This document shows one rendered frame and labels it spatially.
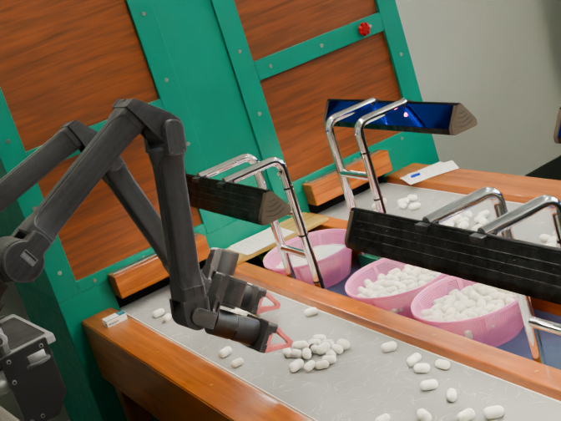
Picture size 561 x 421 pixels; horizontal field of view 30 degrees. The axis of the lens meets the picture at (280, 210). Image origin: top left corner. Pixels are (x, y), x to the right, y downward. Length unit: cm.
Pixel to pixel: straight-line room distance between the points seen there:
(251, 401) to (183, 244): 36
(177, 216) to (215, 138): 107
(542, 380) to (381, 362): 41
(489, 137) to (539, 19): 64
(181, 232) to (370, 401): 50
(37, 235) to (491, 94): 336
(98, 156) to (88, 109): 99
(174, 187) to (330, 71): 133
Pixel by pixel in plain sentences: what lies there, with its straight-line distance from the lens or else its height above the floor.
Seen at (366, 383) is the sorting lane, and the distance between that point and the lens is 218.
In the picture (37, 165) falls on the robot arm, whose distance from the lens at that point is 241.
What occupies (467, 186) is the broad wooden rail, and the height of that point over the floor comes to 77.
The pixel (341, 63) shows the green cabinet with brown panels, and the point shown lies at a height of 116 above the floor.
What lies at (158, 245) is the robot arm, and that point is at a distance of 249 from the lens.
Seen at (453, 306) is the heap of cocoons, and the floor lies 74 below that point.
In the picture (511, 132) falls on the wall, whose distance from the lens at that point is 512.
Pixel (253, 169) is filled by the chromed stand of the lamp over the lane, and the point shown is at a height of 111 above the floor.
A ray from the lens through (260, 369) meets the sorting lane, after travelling 239.
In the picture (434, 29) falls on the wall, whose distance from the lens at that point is 479.
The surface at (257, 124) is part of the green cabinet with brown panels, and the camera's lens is 319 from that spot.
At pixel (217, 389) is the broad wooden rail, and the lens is 231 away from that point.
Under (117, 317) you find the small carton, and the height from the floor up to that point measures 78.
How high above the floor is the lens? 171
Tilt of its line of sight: 16 degrees down
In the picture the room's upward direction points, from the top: 18 degrees counter-clockwise
